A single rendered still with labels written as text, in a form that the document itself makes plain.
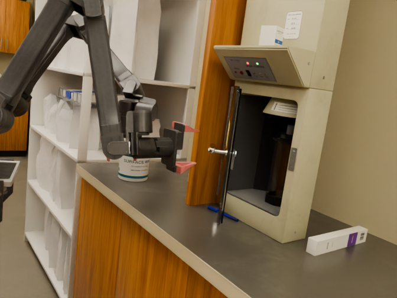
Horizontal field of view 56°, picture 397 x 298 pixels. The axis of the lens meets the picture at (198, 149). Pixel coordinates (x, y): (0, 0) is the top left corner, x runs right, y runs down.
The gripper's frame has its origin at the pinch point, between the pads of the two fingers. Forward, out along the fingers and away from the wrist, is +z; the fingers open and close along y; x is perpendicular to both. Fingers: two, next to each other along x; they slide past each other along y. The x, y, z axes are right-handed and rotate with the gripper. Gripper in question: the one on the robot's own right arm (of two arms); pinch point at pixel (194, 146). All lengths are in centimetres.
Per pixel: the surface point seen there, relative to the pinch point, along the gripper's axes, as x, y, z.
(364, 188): -17, -13, 66
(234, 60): 4.6, 26.9, 15.2
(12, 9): 501, 90, 39
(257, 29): 4.8, 37.7, 23.9
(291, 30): -9.6, 36.7, 23.8
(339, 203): -9, -21, 66
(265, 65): -8.3, 25.5, 16.3
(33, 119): 205, -21, 2
